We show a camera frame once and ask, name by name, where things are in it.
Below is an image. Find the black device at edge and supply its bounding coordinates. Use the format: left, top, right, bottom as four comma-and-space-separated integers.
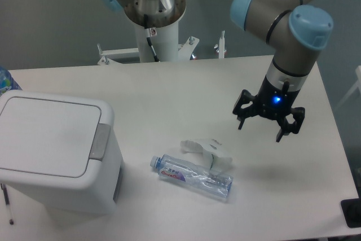
341, 198, 360, 228

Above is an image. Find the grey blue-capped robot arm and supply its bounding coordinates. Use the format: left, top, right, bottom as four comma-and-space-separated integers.
102, 0, 333, 140

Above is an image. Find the black and white pen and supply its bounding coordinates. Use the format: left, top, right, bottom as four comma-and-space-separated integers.
1, 184, 14, 225

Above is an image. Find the white push-lid trash can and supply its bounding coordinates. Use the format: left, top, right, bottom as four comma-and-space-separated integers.
1, 90, 124, 214

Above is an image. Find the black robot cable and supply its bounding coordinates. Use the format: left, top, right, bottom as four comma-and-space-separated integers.
143, 14, 161, 63

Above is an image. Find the crumpled white paper tissue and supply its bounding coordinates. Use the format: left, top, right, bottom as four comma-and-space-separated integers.
180, 139, 232, 172

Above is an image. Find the crushed clear plastic bottle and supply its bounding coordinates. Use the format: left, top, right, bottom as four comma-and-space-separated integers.
150, 154, 234, 202

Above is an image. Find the white frame at right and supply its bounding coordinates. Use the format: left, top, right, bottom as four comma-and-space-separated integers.
335, 66, 360, 111

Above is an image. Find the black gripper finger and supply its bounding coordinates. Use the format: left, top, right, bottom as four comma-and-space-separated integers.
276, 107, 305, 142
232, 89, 260, 130

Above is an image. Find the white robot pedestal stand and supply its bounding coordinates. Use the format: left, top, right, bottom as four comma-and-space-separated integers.
96, 0, 227, 66

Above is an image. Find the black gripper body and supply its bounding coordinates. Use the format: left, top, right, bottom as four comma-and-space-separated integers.
255, 77, 301, 120

